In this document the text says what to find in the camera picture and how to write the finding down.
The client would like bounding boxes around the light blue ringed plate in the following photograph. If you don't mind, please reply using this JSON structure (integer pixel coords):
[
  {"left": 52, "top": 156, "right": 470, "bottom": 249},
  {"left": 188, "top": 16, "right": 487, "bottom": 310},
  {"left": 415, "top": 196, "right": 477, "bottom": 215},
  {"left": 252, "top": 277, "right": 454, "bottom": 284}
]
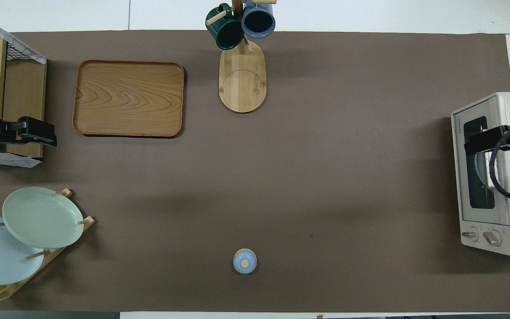
[{"left": 475, "top": 152, "right": 497, "bottom": 189}]

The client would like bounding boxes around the glass oven door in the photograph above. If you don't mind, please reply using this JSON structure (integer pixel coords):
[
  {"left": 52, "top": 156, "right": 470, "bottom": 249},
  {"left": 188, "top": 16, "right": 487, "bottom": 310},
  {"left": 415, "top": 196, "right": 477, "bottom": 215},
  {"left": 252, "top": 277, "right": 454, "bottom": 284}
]
[{"left": 451, "top": 98, "right": 510, "bottom": 227}]

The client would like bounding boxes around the pale green plate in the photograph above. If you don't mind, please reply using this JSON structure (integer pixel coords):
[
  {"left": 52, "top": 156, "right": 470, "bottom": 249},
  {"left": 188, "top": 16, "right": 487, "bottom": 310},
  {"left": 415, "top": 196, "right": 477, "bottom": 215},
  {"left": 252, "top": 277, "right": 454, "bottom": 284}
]
[{"left": 2, "top": 187, "right": 85, "bottom": 249}]

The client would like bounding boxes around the wooden serving tray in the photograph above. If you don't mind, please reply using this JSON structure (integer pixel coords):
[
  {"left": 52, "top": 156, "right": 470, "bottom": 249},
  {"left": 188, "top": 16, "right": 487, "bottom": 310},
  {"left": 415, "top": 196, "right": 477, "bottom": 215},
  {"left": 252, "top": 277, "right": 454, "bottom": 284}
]
[{"left": 73, "top": 60, "right": 185, "bottom": 138}]

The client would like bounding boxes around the wooden plate rack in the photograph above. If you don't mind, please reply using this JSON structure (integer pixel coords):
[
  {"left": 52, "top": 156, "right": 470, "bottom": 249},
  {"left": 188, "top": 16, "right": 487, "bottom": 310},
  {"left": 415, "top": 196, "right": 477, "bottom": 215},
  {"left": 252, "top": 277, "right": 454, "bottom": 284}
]
[{"left": 0, "top": 188, "right": 96, "bottom": 304}]

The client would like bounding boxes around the brown table mat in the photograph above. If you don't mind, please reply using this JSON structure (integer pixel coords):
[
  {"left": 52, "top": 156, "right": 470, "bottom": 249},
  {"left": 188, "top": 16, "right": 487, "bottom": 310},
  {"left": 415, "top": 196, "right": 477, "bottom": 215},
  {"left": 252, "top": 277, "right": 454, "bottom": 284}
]
[{"left": 0, "top": 30, "right": 510, "bottom": 313}]

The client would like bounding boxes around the wooden mug tree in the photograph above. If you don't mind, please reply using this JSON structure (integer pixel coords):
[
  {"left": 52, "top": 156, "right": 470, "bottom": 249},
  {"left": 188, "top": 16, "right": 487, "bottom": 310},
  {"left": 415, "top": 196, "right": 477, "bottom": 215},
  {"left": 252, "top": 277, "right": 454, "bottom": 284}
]
[{"left": 205, "top": 0, "right": 278, "bottom": 114}]

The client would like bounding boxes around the dark green mug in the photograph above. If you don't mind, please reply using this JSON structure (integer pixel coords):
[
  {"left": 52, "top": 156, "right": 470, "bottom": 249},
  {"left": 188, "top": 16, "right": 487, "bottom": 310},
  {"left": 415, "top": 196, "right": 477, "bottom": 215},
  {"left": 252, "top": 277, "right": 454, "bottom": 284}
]
[{"left": 205, "top": 4, "right": 245, "bottom": 51}]

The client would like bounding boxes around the blue lid with wooden knob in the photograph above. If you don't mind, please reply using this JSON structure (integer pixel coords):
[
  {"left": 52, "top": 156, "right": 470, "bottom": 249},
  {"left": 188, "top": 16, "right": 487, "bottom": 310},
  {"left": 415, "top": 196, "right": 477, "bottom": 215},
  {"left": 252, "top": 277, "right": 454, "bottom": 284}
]
[{"left": 232, "top": 248, "right": 258, "bottom": 275}]

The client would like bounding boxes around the blue mug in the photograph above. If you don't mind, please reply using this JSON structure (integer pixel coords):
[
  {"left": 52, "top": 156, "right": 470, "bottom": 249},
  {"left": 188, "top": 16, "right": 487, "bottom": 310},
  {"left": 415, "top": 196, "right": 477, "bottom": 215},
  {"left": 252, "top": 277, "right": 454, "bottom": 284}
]
[{"left": 241, "top": 0, "right": 277, "bottom": 39}]

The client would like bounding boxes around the wooden shelf with wire mesh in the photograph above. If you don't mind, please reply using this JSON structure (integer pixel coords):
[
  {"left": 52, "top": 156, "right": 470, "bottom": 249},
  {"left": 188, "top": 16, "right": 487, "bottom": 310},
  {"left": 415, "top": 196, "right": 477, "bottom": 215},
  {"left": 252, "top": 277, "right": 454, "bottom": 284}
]
[{"left": 0, "top": 11, "right": 48, "bottom": 168}]

